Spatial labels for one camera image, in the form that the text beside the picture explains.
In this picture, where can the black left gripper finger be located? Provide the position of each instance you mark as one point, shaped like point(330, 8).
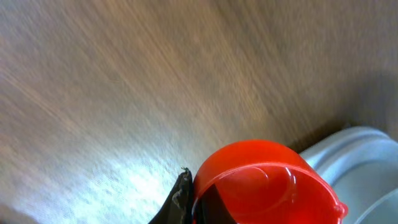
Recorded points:
point(177, 208)

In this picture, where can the white round bowl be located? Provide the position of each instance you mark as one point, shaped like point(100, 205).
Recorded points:
point(360, 164)

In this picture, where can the orange plastic measuring scoop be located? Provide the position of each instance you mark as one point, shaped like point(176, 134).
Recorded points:
point(259, 181)

